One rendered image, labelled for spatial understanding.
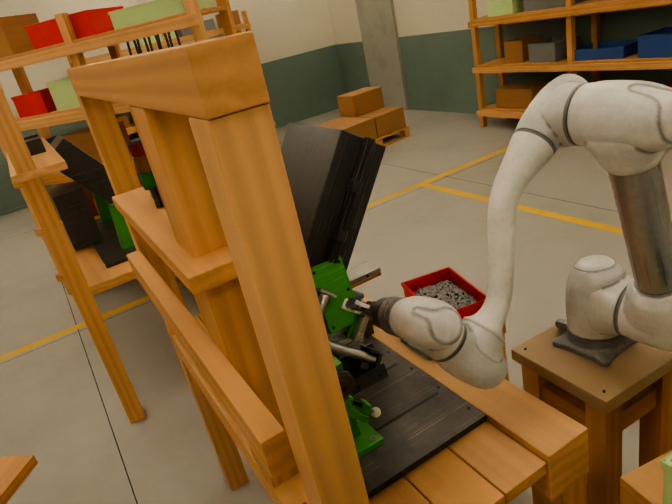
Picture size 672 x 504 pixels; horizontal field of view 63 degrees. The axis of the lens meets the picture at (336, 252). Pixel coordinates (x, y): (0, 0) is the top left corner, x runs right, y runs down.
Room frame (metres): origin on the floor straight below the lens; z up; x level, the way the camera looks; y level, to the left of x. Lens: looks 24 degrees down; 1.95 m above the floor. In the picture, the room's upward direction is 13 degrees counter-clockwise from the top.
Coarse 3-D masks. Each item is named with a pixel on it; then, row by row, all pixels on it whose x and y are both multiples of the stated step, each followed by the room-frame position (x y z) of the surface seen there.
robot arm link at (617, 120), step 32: (576, 96) 1.12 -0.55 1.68; (608, 96) 1.05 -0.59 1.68; (640, 96) 1.01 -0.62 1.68; (576, 128) 1.09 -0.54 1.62; (608, 128) 1.03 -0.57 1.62; (640, 128) 0.99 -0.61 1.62; (608, 160) 1.06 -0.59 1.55; (640, 160) 1.02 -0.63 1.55; (640, 192) 1.06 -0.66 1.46; (640, 224) 1.08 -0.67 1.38; (640, 256) 1.10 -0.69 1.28; (640, 288) 1.14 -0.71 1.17; (640, 320) 1.13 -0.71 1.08
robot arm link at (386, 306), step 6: (384, 300) 1.08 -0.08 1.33; (390, 300) 1.06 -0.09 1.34; (396, 300) 1.05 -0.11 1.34; (384, 306) 1.06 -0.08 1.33; (390, 306) 1.04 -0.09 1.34; (378, 312) 1.07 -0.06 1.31; (384, 312) 1.04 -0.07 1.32; (378, 318) 1.06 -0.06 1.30; (384, 318) 1.04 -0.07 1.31; (384, 324) 1.04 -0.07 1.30; (384, 330) 1.05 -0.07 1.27; (390, 330) 1.02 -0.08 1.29
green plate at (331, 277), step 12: (324, 264) 1.48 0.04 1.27; (336, 264) 1.49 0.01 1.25; (324, 276) 1.47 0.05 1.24; (336, 276) 1.48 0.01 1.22; (324, 288) 1.46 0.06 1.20; (336, 288) 1.47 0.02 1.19; (348, 288) 1.48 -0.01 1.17; (336, 300) 1.45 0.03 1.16; (324, 312) 1.43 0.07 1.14; (336, 312) 1.44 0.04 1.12; (348, 312) 1.45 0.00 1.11; (336, 324) 1.43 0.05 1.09; (348, 324) 1.44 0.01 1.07
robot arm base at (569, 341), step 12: (564, 324) 1.41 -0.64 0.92; (564, 336) 1.37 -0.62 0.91; (576, 336) 1.31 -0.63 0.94; (624, 336) 1.28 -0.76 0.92; (564, 348) 1.34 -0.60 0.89; (576, 348) 1.30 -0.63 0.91; (588, 348) 1.28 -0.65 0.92; (600, 348) 1.26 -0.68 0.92; (612, 348) 1.26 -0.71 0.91; (624, 348) 1.27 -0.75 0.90; (600, 360) 1.23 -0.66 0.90; (612, 360) 1.23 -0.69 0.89
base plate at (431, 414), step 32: (384, 352) 1.51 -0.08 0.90; (384, 384) 1.34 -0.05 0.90; (416, 384) 1.31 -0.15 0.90; (384, 416) 1.21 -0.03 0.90; (416, 416) 1.18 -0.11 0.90; (448, 416) 1.15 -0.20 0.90; (480, 416) 1.13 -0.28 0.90; (384, 448) 1.09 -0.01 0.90; (416, 448) 1.07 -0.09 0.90; (384, 480) 0.99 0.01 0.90
